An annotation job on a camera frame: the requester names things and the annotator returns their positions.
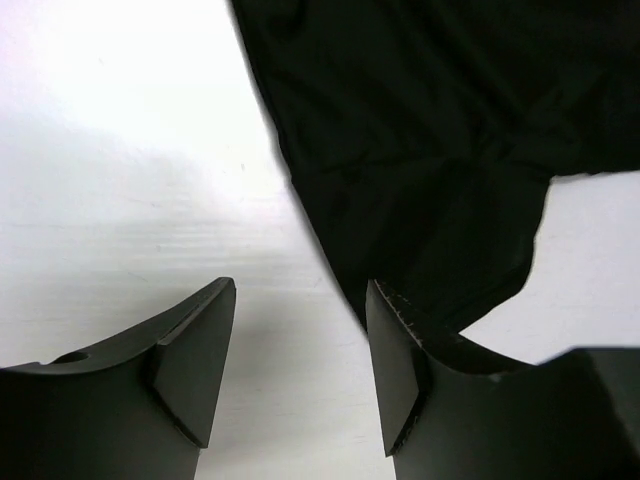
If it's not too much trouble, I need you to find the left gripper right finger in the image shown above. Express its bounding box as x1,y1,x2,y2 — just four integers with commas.
366,282,639,479

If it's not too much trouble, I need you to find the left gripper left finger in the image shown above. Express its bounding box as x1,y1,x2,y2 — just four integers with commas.
1,277,236,479

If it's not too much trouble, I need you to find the black t shirt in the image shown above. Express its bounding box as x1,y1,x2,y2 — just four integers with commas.
225,0,640,376

